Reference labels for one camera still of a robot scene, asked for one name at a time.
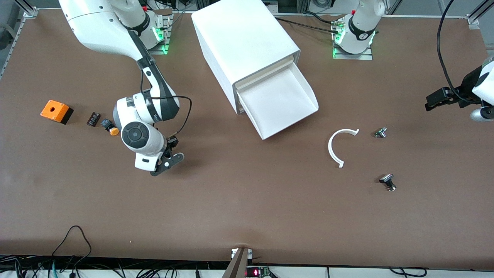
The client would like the yellow mushroom push button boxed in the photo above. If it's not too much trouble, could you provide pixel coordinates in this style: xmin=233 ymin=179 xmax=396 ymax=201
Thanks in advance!
xmin=101 ymin=119 xmax=120 ymax=136

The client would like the white drawer cabinet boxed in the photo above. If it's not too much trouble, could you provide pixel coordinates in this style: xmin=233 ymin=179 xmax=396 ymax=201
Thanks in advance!
xmin=191 ymin=0 xmax=301 ymax=115

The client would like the white curved plastic arc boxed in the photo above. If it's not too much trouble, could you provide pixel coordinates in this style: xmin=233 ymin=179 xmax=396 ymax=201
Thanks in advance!
xmin=328 ymin=129 xmax=360 ymax=169

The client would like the small red display module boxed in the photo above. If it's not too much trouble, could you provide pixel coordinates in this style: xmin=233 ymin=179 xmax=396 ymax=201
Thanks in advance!
xmin=245 ymin=266 xmax=269 ymax=278

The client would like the aluminium frame profile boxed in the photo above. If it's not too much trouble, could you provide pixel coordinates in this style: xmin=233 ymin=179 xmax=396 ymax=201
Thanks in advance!
xmin=14 ymin=0 xmax=39 ymax=18
xmin=466 ymin=0 xmax=494 ymax=30

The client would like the black silver switch part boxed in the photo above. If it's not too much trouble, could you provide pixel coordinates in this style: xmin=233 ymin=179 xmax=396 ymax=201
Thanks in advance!
xmin=379 ymin=174 xmax=397 ymax=192

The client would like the thin black looped cable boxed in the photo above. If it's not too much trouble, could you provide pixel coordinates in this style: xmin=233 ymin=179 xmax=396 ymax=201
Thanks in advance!
xmin=52 ymin=226 xmax=92 ymax=271

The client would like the orange button enclosure box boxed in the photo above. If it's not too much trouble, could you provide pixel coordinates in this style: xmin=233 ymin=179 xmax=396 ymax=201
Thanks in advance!
xmin=40 ymin=100 xmax=74 ymax=125

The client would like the white post clamp bracket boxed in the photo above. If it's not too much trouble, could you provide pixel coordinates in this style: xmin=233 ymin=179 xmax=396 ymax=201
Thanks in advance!
xmin=231 ymin=248 xmax=254 ymax=260

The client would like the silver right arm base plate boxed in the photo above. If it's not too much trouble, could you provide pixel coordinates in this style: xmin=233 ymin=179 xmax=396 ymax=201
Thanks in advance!
xmin=147 ymin=10 xmax=173 ymax=55

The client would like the brown camera post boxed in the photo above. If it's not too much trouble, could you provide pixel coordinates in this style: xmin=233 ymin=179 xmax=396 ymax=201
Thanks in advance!
xmin=222 ymin=248 xmax=249 ymax=278

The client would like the black base cable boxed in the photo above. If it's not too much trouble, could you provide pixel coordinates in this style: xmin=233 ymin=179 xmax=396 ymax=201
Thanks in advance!
xmin=305 ymin=12 xmax=340 ymax=24
xmin=276 ymin=17 xmax=337 ymax=34

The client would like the aluminium table edge rail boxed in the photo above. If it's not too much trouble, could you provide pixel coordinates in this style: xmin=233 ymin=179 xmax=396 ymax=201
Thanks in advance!
xmin=0 ymin=15 xmax=28 ymax=80

